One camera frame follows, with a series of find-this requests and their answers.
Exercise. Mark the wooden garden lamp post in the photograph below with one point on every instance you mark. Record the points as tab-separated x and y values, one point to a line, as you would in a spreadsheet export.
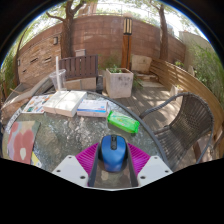
126	46

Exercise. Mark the blue computer mouse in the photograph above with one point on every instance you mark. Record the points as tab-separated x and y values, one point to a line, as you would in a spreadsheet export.
113	153

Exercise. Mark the pink patterned mouse pad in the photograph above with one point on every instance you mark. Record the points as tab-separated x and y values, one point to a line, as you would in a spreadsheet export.
21	140

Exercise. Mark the brown wicker chair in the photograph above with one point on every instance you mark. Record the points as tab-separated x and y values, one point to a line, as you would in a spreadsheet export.
190	123

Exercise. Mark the clear plastic cup with straw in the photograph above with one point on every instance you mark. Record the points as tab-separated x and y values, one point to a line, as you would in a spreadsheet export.
58	80

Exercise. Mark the concrete plant pot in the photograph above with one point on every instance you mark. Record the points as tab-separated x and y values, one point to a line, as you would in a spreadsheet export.
119	83

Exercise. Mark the wall lantern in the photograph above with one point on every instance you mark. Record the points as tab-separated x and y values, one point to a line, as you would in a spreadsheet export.
55	40

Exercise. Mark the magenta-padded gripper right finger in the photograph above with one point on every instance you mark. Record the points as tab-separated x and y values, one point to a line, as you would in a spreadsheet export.
155	168

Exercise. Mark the slim straight tree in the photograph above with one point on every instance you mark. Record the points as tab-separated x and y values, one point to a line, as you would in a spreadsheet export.
163	36

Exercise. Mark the green wet wipes pack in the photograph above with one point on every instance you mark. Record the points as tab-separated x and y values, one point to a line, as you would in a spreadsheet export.
123	121

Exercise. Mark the blue and white box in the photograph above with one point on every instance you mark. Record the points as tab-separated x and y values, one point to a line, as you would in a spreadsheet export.
93	107

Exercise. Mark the stone raised bed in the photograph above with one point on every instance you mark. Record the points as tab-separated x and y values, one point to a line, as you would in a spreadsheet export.
23	91

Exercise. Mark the white open book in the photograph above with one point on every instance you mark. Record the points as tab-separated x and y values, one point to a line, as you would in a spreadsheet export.
66	101

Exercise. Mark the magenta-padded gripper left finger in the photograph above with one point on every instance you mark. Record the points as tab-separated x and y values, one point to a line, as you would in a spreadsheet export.
65	168

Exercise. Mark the thick forked tree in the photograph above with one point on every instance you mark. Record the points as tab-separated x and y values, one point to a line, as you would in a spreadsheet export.
68	36

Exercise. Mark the grey box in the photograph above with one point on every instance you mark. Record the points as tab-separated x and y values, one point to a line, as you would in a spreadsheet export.
80	52

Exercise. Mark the beige stone block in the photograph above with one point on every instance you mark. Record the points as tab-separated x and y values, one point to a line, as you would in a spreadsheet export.
141	64

